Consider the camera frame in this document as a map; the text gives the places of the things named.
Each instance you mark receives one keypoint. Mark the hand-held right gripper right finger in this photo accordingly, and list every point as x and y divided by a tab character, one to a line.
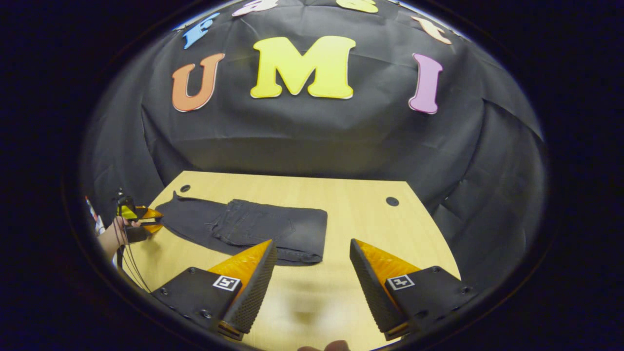
370	287

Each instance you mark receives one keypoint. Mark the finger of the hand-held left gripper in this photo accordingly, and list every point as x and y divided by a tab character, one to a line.
148	213
152	228

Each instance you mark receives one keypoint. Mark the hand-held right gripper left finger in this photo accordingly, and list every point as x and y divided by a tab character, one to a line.
253	287

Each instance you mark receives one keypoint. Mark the dark jeans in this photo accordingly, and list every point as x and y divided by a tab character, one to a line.
263	224

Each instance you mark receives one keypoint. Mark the black backdrop cloth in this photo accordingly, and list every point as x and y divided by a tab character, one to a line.
341	136

